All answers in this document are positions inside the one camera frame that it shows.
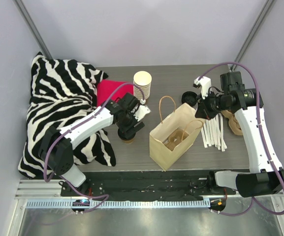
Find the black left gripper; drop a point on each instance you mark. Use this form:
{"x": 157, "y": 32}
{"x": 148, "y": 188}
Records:
{"x": 134, "y": 127}

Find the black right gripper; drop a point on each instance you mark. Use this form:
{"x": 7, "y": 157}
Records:
{"x": 203, "y": 112}

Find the brown paper coffee cup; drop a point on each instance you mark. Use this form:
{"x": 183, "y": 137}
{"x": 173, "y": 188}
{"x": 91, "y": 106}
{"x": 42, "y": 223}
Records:
{"x": 128, "y": 141}

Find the brown paper bag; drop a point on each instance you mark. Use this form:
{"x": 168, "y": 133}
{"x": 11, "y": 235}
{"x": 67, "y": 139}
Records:
{"x": 182, "y": 117}

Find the brown pulp cup carrier single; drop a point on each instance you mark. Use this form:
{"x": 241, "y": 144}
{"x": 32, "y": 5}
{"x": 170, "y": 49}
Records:
{"x": 175, "y": 138}

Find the black plastic cup lid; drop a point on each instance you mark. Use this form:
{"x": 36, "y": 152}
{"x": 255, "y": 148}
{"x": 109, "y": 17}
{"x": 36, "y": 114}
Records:
{"x": 126, "y": 136}

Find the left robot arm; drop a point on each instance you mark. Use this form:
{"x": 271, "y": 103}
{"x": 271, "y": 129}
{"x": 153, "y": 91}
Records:
{"x": 57, "y": 145}

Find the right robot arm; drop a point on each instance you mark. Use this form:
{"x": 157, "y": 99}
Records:
{"x": 265, "y": 169}

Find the black spare cup lid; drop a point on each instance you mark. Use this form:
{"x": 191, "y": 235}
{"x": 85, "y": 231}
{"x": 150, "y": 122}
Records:
{"x": 190, "y": 98}

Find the white wrapped straw bundle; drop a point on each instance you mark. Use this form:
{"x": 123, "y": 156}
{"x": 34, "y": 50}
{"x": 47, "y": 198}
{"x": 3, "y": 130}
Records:
{"x": 213, "y": 133}

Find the pink folded cloth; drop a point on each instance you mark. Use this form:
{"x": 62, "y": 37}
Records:
{"x": 106, "y": 87}

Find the brown pulp cup carrier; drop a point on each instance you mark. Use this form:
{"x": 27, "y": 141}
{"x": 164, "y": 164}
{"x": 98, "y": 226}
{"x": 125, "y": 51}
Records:
{"x": 233, "y": 122}

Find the stack of brown paper cups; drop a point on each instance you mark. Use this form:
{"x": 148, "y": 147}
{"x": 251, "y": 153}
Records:
{"x": 142, "y": 85}

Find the zebra print pillow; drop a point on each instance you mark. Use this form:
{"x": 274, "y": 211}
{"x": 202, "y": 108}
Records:
{"x": 62, "y": 92}

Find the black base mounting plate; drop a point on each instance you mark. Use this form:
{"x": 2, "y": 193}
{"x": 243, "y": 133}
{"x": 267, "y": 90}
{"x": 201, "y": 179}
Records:
{"x": 149, "y": 186}

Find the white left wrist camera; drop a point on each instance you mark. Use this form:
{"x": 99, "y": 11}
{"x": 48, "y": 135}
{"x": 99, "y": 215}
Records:
{"x": 141, "y": 112}

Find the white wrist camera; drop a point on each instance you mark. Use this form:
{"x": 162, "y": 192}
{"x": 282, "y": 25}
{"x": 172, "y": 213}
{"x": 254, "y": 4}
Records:
{"x": 204, "y": 84}
{"x": 141, "y": 112}

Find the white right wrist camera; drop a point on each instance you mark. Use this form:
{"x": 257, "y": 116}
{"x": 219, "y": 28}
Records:
{"x": 204, "y": 84}

